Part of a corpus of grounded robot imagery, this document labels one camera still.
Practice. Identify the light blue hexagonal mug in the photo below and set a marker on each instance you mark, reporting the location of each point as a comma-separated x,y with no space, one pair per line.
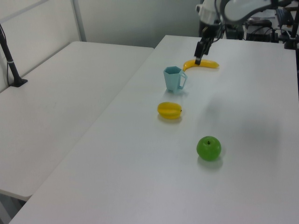
172,79

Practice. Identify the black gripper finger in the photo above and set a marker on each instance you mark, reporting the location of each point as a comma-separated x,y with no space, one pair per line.
208,46
198,52

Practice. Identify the green toy apple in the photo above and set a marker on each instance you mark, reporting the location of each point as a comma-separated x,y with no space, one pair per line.
208,148

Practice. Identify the black camera clamp stand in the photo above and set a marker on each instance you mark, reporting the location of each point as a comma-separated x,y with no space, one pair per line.
291,28

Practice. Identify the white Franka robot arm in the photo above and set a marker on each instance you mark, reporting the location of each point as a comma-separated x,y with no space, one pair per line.
236,9

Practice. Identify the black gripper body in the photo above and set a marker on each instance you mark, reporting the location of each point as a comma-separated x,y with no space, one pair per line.
208,30

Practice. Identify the black pole with base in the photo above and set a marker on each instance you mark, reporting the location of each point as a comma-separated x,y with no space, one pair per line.
10,63

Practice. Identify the yellow toy banana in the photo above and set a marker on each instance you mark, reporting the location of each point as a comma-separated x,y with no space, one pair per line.
206,64

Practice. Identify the yellow toy starfruit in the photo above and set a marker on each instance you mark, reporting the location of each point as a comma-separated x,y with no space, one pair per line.
169,111

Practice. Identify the grey partition frame post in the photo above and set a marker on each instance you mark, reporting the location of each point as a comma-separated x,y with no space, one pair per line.
79,19

